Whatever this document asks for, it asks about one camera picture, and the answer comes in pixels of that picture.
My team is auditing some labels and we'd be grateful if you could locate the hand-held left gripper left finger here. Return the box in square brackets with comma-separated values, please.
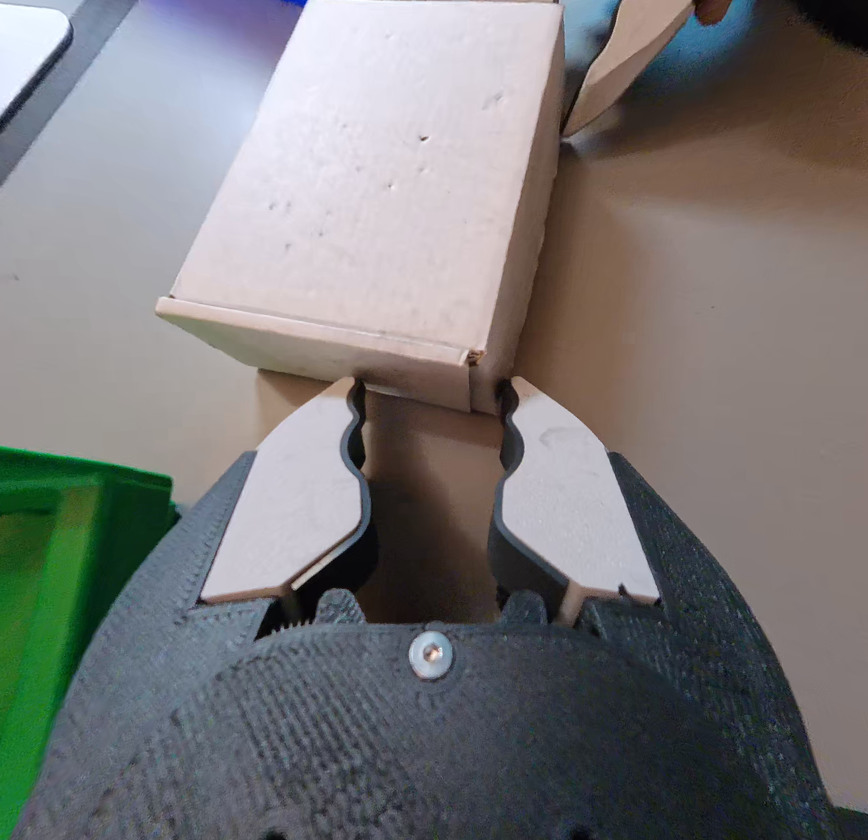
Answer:
[201, 377, 379, 627]

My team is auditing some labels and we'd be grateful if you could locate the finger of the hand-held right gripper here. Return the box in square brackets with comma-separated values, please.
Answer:
[561, 0, 710, 140]

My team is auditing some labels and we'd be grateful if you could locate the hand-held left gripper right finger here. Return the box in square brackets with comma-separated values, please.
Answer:
[487, 376, 662, 627]

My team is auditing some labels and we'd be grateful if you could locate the green plastic bin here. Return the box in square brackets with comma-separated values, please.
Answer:
[0, 446, 183, 837]

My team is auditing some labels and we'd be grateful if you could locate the white cardboard box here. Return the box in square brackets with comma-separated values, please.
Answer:
[155, 0, 567, 415]

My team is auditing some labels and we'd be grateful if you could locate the grey desk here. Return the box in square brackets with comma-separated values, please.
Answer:
[0, 0, 868, 827]

